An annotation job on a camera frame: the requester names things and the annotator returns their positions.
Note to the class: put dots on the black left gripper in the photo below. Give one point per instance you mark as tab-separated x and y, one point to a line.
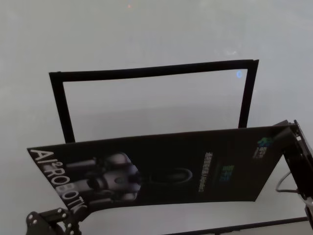
44	225

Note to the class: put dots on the black robot print poster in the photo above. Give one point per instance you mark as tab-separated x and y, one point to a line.
171	166

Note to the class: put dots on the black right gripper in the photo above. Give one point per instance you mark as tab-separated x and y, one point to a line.
299	159

